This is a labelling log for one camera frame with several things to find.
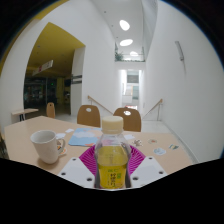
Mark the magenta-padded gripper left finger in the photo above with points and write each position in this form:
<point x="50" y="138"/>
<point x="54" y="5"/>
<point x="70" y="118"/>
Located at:
<point x="76" y="171"/>

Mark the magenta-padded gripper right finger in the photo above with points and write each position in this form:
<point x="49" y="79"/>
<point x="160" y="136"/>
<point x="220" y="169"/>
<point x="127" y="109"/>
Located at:
<point x="148" y="170"/>

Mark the clear bottle with yellow drink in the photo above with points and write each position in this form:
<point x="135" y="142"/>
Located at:
<point x="112" y="166"/>

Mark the round pale blue sticker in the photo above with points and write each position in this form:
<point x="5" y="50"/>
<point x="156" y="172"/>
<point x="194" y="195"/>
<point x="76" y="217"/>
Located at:
<point x="159" y="151"/>

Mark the small star-shaped sticker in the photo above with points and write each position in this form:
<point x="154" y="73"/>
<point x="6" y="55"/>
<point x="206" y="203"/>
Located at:
<point x="137" y="143"/>

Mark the small round orange sticker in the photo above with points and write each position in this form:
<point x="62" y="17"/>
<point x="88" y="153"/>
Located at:
<point x="152" y="141"/>

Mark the small striped colourful sticker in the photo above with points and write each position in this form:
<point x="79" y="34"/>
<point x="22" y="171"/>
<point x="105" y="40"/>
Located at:
<point x="173" y="146"/>

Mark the pastel printed flat mat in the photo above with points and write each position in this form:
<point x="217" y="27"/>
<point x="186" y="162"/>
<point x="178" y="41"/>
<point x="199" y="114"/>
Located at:
<point x="83" y="137"/>

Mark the small white paper sticker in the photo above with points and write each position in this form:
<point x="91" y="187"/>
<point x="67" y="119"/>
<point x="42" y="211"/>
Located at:
<point x="69" y="130"/>
<point x="129" y="137"/>
<point x="60" y="135"/>

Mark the white ceramic mug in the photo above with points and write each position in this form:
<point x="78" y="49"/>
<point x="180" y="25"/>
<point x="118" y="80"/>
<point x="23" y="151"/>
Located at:
<point x="45" y="146"/>

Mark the wooden chair with round hole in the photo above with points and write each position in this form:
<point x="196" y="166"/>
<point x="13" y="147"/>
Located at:
<point x="88" y="118"/>
<point x="131" y="122"/>

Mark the wooden stair handrail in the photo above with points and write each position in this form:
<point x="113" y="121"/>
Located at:
<point x="154" y="106"/>
<point x="100" y="104"/>

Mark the small wooden chair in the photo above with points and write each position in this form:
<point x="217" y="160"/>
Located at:
<point x="50" y="110"/>

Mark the small wooden side table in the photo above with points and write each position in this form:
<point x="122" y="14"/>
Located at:
<point x="25" y="111"/>

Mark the white hanging sign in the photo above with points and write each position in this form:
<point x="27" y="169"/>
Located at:
<point x="42" y="68"/>

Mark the green balcony plant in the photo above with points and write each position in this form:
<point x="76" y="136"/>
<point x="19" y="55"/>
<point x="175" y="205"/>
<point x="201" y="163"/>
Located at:
<point x="118" y="56"/>

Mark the group of oval ceiling lights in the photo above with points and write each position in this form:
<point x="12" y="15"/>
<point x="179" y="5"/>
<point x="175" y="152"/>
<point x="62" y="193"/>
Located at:
<point x="124" y="25"/>

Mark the grey wall lamp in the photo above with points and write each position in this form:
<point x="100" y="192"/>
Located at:
<point x="179" y="50"/>

